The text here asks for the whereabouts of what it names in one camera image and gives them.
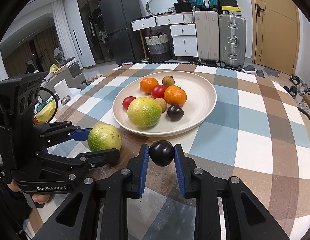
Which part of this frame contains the grey slipper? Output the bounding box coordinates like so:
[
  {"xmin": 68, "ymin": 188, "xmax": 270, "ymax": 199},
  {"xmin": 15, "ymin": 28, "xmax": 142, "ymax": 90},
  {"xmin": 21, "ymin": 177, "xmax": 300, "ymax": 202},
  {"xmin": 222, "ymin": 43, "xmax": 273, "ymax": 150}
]
[
  {"xmin": 256, "ymin": 69, "xmax": 265, "ymax": 78},
  {"xmin": 242, "ymin": 64, "xmax": 256, "ymax": 74}
]

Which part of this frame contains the white drawer desk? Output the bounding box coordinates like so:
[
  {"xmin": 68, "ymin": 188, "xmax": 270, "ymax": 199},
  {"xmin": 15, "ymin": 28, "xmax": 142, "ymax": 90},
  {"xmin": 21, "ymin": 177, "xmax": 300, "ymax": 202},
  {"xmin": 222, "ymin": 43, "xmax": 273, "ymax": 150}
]
[{"xmin": 131, "ymin": 12, "xmax": 198, "ymax": 57}]

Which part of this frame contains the yellow green guava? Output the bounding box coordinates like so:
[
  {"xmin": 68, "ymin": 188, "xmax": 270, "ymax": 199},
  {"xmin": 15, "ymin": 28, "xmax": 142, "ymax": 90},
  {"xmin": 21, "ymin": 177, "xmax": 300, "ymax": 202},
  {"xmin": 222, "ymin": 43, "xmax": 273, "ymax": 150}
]
[{"xmin": 127, "ymin": 97, "xmax": 162, "ymax": 128}]

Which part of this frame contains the red cherry tomato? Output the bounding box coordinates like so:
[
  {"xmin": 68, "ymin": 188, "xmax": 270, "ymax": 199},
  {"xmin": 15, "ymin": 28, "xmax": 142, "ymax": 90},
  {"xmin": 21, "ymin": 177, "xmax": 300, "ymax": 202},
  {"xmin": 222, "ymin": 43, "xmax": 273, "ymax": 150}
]
[
  {"xmin": 151, "ymin": 85, "xmax": 166, "ymax": 99},
  {"xmin": 122, "ymin": 96, "xmax": 136, "ymax": 111}
]

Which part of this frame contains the small orange mandarin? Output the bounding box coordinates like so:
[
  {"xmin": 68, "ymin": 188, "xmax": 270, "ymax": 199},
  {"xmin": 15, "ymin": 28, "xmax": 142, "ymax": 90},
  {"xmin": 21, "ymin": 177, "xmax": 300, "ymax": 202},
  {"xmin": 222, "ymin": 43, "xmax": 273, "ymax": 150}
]
[{"xmin": 139, "ymin": 77, "xmax": 159, "ymax": 94}]

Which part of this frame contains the cream round plate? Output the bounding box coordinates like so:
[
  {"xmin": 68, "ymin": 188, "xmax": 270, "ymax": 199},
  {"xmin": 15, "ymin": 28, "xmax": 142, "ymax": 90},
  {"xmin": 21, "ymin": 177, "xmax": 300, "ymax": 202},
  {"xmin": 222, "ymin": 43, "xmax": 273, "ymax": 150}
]
[{"xmin": 112, "ymin": 71, "xmax": 217, "ymax": 137}]

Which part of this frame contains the wooden door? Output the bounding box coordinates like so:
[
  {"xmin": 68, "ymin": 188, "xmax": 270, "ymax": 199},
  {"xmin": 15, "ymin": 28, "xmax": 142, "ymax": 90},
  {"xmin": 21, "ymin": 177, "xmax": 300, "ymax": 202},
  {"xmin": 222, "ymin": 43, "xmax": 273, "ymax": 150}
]
[{"xmin": 251, "ymin": 0, "xmax": 300, "ymax": 75}]

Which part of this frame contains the large orange mandarin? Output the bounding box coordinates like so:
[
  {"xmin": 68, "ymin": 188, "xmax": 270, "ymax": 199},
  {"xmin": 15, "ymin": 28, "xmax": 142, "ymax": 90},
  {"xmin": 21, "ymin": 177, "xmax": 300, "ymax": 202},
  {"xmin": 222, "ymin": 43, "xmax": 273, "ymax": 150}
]
[{"xmin": 164, "ymin": 86, "xmax": 187, "ymax": 107}]

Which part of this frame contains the black refrigerator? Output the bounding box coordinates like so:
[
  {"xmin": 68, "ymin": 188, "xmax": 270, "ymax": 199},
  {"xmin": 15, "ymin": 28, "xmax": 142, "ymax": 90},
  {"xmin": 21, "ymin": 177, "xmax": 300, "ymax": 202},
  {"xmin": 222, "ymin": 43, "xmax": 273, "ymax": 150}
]
[{"xmin": 99, "ymin": 0, "xmax": 144, "ymax": 63}]

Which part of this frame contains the checkered tablecloth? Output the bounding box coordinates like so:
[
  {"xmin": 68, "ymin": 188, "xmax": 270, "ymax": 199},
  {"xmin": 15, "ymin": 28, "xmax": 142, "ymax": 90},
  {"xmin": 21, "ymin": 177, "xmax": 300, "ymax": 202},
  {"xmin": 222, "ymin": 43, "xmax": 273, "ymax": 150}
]
[{"xmin": 55, "ymin": 63, "xmax": 310, "ymax": 239}]

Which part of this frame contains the dark purple plum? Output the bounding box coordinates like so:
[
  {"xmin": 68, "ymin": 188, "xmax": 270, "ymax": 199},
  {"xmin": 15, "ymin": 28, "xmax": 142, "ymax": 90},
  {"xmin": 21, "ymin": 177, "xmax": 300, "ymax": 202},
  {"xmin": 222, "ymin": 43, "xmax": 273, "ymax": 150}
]
[
  {"xmin": 167, "ymin": 104, "xmax": 184, "ymax": 121},
  {"xmin": 148, "ymin": 140, "xmax": 175, "ymax": 167}
]

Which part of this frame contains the left hand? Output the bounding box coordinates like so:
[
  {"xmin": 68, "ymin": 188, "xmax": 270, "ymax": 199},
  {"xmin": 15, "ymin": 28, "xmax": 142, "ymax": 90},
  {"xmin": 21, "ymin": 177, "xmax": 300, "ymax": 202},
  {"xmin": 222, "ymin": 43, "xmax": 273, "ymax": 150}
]
[{"xmin": 7, "ymin": 180, "xmax": 51, "ymax": 204}]

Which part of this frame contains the yellow black box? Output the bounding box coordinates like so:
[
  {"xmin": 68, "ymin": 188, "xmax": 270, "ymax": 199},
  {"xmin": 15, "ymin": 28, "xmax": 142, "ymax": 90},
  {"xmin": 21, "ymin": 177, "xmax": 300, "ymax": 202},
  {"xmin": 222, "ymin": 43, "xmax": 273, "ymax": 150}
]
[{"xmin": 221, "ymin": 5, "xmax": 242, "ymax": 16}]

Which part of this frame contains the silver grey suitcase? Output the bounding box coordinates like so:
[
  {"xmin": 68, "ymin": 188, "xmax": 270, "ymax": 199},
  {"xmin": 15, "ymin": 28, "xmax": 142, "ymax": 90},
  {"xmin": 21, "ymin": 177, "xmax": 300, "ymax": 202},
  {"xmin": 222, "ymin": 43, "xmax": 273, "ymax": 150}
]
[{"xmin": 219, "ymin": 14, "xmax": 246, "ymax": 71}]

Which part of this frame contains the beige suitcase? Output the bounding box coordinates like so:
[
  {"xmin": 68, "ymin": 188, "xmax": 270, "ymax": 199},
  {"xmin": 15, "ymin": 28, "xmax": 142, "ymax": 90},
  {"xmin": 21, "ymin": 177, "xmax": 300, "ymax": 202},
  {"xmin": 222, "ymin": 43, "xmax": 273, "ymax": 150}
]
[{"xmin": 195, "ymin": 11, "xmax": 220, "ymax": 62}]

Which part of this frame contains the woven laundry basket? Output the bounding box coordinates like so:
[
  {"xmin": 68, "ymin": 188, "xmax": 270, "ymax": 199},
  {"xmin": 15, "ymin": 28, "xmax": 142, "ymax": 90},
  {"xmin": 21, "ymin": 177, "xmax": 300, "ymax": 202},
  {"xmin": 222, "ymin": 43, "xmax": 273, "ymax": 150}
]
[{"xmin": 145, "ymin": 32, "xmax": 172, "ymax": 63}]

